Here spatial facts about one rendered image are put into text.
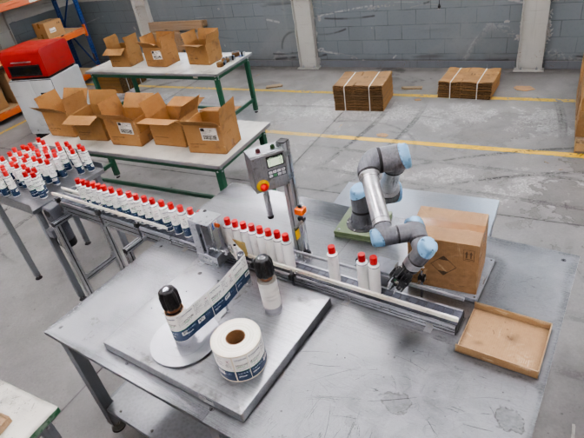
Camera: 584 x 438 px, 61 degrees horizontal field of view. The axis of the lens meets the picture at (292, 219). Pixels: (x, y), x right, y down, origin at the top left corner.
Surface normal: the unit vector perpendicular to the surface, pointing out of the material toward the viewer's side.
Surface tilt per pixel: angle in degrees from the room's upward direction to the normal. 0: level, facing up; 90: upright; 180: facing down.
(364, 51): 90
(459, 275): 90
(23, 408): 0
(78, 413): 0
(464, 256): 90
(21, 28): 90
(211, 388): 0
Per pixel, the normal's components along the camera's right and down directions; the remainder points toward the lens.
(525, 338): -0.15, -0.82
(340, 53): -0.45, 0.55
